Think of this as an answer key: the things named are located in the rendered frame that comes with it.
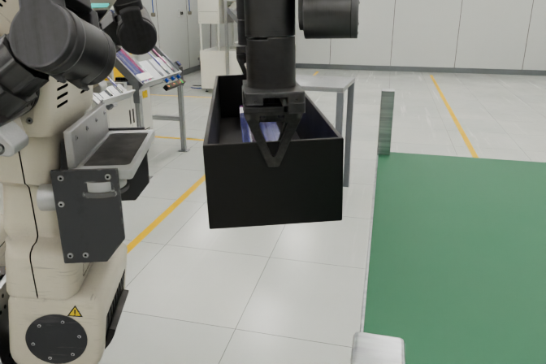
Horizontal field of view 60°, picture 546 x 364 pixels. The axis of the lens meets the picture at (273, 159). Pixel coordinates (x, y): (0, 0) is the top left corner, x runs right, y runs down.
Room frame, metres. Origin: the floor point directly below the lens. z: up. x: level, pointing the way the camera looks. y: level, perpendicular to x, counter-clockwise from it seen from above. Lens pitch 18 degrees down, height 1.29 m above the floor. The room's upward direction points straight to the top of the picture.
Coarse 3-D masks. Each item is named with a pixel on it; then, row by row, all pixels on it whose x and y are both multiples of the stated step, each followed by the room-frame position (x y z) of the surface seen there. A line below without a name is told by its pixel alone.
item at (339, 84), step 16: (304, 80) 3.11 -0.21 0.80; (320, 80) 3.11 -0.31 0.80; (336, 80) 3.11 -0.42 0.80; (352, 80) 3.15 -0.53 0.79; (336, 96) 2.85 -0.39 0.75; (352, 96) 3.23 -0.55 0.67; (336, 112) 2.85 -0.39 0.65; (352, 112) 3.23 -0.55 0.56; (336, 128) 2.85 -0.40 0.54; (352, 128) 3.27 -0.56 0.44
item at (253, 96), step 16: (256, 48) 0.53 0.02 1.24; (272, 48) 0.53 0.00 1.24; (288, 48) 0.53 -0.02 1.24; (256, 64) 0.53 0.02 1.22; (272, 64) 0.53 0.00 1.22; (288, 64) 0.53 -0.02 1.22; (256, 80) 0.53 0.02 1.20; (272, 80) 0.53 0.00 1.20; (288, 80) 0.53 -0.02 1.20; (256, 96) 0.50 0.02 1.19; (272, 96) 0.50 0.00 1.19; (288, 96) 0.50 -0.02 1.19; (304, 96) 0.51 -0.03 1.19
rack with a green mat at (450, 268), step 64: (384, 128) 1.05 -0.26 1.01; (384, 192) 0.82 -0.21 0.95; (448, 192) 0.82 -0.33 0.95; (512, 192) 0.82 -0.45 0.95; (384, 256) 0.59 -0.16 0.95; (448, 256) 0.59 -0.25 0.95; (512, 256) 0.59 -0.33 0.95; (384, 320) 0.44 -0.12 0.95; (448, 320) 0.44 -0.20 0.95; (512, 320) 0.44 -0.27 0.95
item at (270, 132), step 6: (240, 108) 1.05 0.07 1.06; (240, 114) 0.99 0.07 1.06; (240, 120) 0.94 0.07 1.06; (240, 126) 0.97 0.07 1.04; (246, 126) 0.89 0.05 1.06; (264, 126) 0.88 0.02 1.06; (270, 126) 0.88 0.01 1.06; (276, 126) 0.88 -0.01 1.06; (246, 132) 0.84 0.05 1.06; (264, 132) 0.84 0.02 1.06; (270, 132) 0.83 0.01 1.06; (276, 132) 0.83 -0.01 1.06; (246, 138) 0.80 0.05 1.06; (252, 138) 0.80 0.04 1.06; (270, 138) 0.80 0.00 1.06; (276, 138) 0.80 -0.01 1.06
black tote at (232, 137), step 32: (224, 96) 1.11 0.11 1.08; (224, 128) 1.00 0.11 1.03; (320, 128) 0.68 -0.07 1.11; (224, 160) 0.54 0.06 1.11; (256, 160) 0.55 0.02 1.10; (288, 160) 0.55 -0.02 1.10; (320, 160) 0.55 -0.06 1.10; (224, 192) 0.54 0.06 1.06; (256, 192) 0.55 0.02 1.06; (288, 192) 0.55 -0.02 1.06; (320, 192) 0.55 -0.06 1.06; (224, 224) 0.54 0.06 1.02; (256, 224) 0.55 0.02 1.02
